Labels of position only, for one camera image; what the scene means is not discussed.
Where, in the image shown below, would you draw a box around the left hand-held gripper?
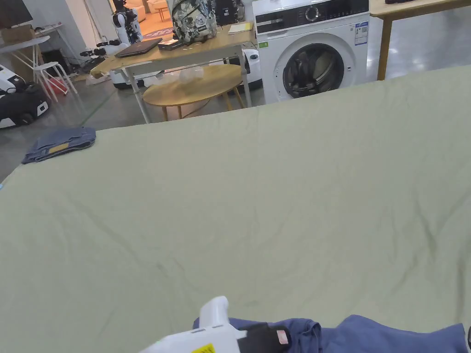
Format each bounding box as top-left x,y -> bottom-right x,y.
139,296 -> 293,353

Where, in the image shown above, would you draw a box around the dark blue shirt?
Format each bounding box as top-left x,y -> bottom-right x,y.
193,313 -> 470,353

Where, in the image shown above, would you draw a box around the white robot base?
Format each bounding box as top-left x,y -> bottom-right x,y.
241,47 -> 264,90

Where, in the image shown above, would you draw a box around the bed with pale green sheet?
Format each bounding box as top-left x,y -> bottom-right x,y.
0,64 -> 471,353

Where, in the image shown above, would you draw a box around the round wooden low table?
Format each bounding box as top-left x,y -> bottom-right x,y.
142,64 -> 246,122

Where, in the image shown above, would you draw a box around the white washing machine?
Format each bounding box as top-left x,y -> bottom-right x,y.
252,0 -> 371,106

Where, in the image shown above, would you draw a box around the folded blue jeans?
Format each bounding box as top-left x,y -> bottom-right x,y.
21,126 -> 97,165

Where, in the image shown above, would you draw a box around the wooden desk with backpack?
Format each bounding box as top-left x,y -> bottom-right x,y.
90,0 -> 257,124

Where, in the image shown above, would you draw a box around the white robot with black arms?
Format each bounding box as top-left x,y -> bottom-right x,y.
80,38 -> 134,90

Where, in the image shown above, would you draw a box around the white stool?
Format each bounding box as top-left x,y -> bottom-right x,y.
34,61 -> 78,103

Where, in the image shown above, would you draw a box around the black and white wheeled robot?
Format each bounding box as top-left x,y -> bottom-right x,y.
0,64 -> 51,130

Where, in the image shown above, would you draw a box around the white humanoid robot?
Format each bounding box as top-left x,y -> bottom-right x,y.
111,0 -> 143,44

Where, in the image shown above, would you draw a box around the wooden table with light legs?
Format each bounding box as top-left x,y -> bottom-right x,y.
369,0 -> 471,81

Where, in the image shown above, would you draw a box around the white folding table with carton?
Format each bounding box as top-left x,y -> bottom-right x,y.
0,24 -> 51,70

